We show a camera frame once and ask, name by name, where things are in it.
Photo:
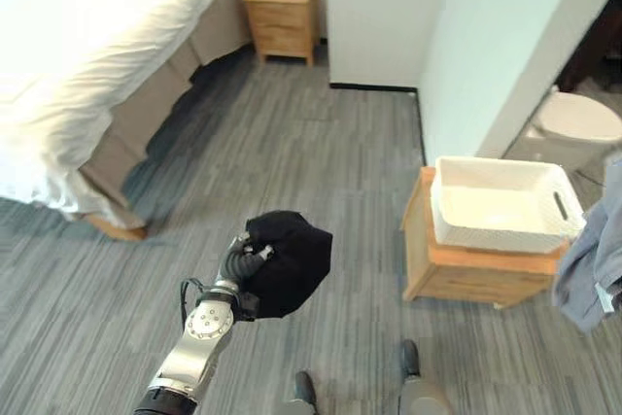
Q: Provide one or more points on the dark robot foot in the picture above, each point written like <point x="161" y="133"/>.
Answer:
<point x="409" y="356"/>
<point x="305" y="386"/>

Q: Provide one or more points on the wooden nightstand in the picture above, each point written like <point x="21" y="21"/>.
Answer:
<point x="284" y="21"/>

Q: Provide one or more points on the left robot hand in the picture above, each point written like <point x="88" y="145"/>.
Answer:
<point x="239" y="263"/>

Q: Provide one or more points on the dark right robot foot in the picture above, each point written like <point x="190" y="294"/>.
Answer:
<point x="409" y="356"/>

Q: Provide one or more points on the wooden bed frame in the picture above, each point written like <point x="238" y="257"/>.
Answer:
<point x="119" y="230"/>

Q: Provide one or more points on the black baseboard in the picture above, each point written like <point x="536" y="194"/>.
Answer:
<point x="369" y="87"/>

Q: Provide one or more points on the low wooden cabinet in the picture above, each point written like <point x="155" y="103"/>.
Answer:
<point x="466" y="274"/>

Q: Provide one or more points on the white toilet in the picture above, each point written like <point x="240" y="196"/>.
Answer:
<point x="578" y="126"/>

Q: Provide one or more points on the grey garment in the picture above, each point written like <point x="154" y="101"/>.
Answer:
<point x="585" y="259"/>

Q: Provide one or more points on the white laundry basket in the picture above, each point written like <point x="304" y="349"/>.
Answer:
<point x="491" y="201"/>

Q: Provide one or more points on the silver right robot leg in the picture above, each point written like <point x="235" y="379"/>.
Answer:
<point x="423" y="398"/>

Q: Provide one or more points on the silver robot leg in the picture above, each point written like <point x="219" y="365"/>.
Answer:
<point x="423" y="398"/>
<point x="300" y="407"/>

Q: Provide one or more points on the black garment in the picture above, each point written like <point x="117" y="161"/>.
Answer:
<point x="296" y="269"/>

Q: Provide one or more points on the beige bed skirt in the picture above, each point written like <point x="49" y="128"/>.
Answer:
<point x="216" y="26"/>

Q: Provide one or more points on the white duvet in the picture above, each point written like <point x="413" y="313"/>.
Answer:
<point x="82" y="45"/>

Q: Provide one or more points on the dark left robot foot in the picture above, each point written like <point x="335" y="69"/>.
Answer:
<point x="305" y="386"/>

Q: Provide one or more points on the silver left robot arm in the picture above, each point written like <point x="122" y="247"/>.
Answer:
<point x="201" y="337"/>

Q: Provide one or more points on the silver left robot leg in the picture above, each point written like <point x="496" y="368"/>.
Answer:
<point x="300" y="407"/>

